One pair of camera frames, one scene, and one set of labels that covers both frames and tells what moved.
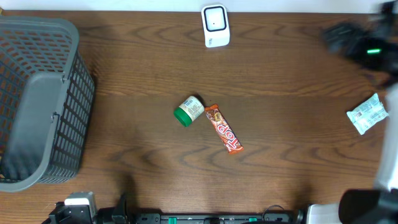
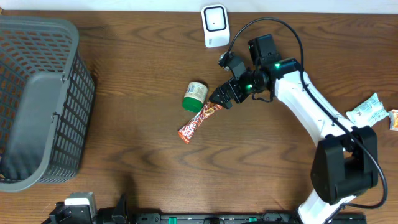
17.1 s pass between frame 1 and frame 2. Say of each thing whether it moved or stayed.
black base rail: stayed
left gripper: stayed
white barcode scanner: stayed
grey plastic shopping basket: stayed
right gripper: moved
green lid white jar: moved
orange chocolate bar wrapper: moved
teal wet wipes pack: stayed
